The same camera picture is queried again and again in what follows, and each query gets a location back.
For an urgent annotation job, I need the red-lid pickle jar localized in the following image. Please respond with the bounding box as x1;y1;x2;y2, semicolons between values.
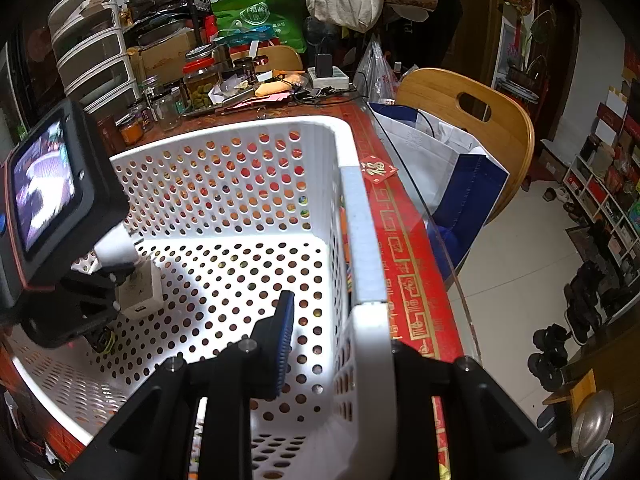
182;58;219;110

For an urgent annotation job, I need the shoe shelf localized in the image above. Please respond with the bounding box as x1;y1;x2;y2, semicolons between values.
563;103;639;285

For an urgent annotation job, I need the green shopping bag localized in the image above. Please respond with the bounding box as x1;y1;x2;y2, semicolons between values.
212;0;307;53

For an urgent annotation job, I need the wooden chair right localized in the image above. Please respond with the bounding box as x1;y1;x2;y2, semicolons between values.
396;68;535;220

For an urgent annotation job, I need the orange sauce jar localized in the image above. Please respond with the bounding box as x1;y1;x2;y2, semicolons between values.
115;113;144;145

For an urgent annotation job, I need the red envelope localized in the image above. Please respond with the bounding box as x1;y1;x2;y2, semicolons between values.
360;155;398;185

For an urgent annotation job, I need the white perforated plastic basket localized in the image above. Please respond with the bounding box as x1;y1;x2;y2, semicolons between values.
1;116;397;479

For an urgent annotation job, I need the white blue paper bag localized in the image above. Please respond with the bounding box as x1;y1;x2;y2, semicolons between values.
370;103;510;280

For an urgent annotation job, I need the white wall charger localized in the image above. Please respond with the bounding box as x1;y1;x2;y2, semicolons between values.
116;258;164;321

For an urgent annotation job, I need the white plastic drawer tower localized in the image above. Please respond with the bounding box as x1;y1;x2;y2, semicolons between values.
48;0;141;120

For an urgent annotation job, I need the white power strip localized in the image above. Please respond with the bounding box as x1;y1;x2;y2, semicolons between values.
307;66;350;91

